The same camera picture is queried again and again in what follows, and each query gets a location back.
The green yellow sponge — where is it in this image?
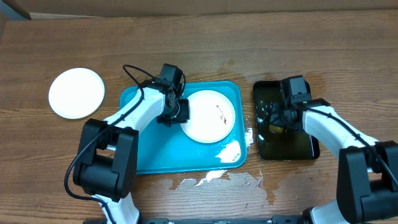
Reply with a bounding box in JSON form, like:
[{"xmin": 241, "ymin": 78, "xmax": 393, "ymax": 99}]
[{"xmin": 269, "ymin": 124, "xmax": 285, "ymax": 134}]

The white plate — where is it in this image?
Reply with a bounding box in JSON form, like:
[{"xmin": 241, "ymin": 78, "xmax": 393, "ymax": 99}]
[
  {"xmin": 181, "ymin": 90, "xmax": 236, "ymax": 144},
  {"xmin": 48, "ymin": 68, "xmax": 105, "ymax": 119}
]

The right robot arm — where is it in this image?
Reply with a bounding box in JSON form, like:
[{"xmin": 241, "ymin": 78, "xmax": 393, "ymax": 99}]
[{"xmin": 269, "ymin": 76, "xmax": 397, "ymax": 223}]

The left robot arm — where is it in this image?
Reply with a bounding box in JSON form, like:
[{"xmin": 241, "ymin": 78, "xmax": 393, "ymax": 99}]
[{"xmin": 64, "ymin": 63, "xmax": 190, "ymax": 223}]

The black water tray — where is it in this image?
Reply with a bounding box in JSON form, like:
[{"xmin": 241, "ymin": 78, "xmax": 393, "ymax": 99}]
[{"xmin": 253, "ymin": 81, "xmax": 320, "ymax": 161}]

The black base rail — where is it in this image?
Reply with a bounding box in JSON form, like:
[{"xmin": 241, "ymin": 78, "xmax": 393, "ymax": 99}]
[{"xmin": 83, "ymin": 215, "xmax": 312, "ymax": 224}]

